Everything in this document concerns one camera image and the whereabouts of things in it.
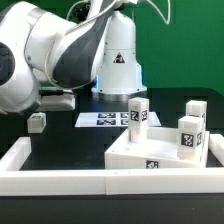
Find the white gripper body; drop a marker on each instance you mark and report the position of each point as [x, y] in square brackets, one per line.
[57, 100]

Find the white square table top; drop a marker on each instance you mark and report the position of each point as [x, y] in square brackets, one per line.
[159, 150]

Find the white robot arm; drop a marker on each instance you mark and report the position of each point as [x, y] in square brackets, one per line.
[70, 55]

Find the white sheet with markers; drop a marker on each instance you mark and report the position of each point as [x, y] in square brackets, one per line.
[102, 119]

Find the white U-shaped obstacle fence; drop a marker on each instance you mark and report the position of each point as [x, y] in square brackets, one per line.
[16, 182]

